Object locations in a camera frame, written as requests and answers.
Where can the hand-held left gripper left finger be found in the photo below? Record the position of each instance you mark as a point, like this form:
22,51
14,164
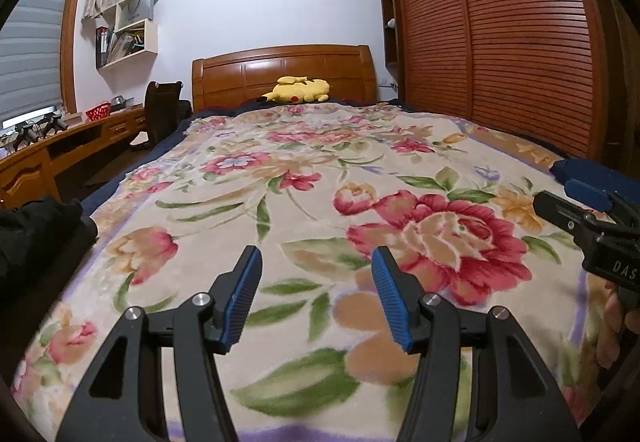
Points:
242,297

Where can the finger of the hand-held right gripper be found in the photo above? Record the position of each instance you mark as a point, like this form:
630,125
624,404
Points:
562,217
587,194

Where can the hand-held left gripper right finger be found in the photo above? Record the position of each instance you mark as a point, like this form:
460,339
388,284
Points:
392,302

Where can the person's right hand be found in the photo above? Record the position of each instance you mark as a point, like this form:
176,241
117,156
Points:
612,337

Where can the floral blanket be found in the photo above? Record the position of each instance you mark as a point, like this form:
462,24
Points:
300,222

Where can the wooden louvered wardrobe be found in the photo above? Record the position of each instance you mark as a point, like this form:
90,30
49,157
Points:
525,47

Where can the dark office chair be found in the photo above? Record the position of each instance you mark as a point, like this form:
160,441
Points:
160,112

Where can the dark cloth pile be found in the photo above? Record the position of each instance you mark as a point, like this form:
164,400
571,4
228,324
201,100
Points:
40,242

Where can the yellow plush toy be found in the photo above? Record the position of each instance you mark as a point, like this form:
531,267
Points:
300,92

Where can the wooden bed headboard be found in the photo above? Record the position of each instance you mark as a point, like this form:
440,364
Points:
235,77

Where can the grey box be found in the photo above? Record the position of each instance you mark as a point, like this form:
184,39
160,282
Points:
120,102

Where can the red basket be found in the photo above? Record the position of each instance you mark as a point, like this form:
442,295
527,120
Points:
98,113

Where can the wooden desk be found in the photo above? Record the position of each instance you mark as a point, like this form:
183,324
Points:
25,177

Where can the row of books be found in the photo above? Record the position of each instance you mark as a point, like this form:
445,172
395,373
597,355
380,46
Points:
117,47

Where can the white paper bag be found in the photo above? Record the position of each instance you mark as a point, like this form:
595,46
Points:
135,10

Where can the grey window blind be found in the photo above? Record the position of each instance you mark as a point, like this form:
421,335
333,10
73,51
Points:
30,47

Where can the white wall shelf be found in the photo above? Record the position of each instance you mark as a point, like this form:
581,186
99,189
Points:
150,37

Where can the wooden window frame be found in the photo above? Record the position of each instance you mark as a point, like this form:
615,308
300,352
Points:
70,32

